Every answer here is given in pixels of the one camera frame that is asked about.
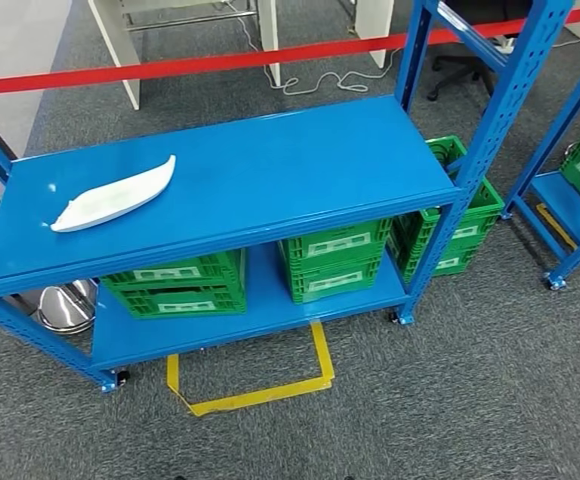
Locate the blue metal shelf rack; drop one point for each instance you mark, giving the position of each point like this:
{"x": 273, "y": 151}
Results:
{"x": 560, "y": 199}
{"x": 270, "y": 172}

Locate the white curved plastic part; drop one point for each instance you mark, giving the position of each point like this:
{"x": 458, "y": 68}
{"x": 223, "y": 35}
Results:
{"x": 115, "y": 197}

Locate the yellow tape square outline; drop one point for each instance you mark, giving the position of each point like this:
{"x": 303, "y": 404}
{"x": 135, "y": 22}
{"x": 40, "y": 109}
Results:
{"x": 260, "y": 396}

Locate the red barrier belt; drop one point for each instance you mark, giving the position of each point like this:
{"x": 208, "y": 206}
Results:
{"x": 220, "y": 63}

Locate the black office chair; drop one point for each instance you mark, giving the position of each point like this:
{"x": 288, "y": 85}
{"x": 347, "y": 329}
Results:
{"x": 470, "y": 66}

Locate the chrome barrier stanchion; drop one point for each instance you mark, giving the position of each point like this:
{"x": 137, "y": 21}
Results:
{"x": 67, "y": 308}

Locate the yellow tape floor line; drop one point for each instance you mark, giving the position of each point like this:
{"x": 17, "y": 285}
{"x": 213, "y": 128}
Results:
{"x": 555, "y": 228}

